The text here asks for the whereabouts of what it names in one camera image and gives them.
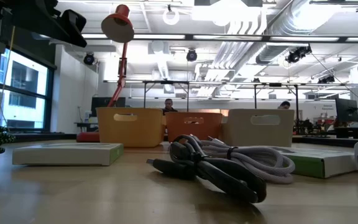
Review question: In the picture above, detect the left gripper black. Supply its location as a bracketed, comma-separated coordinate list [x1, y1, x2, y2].
[34, 0, 88, 49]

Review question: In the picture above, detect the black monitor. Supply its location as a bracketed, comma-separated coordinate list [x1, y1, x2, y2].
[335, 98, 358, 123]
[91, 96, 126, 118]

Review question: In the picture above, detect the black cable bundle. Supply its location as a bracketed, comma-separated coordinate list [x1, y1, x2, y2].
[146, 134, 267, 204]

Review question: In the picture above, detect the large window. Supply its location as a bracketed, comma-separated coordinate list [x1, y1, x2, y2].
[0, 48, 55, 131]

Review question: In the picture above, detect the grey braided cable bundle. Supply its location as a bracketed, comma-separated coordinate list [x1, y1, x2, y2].
[194, 136, 296, 184]

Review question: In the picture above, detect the silver ventilation duct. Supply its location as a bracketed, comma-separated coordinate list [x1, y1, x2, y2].
[255, 0, 343, 65]

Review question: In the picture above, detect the red desk lamp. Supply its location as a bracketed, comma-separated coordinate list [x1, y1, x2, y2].
[76, 4, 135, 143]

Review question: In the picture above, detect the yellow plastic bin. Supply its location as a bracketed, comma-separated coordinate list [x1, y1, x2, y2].
[96, 107, 167, 148]

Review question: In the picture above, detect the white ring light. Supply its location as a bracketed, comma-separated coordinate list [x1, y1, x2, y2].
[162, 6, 180, 26]

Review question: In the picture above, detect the grey plastic bin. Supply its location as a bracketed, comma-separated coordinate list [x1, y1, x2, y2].
[221, 108, 295, 147]

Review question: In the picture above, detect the orange plastic bin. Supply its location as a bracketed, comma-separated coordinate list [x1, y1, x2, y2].
[165, 111, 223, 143]

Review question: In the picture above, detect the black aluminium frame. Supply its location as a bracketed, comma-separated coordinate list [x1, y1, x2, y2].
[31, 32, 358, 44]

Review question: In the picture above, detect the white green Acer box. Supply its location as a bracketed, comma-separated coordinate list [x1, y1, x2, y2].
[12, 142, 125, 167]
[268, 146, 357, 179]

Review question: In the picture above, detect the black ceiling camera cluster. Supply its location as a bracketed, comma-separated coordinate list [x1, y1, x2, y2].
[286, 45, 312, 65]

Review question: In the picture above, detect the black metal table frame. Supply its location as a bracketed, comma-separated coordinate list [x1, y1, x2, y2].
[143, 80, 190, 111]
[253, 82, 300, 125]

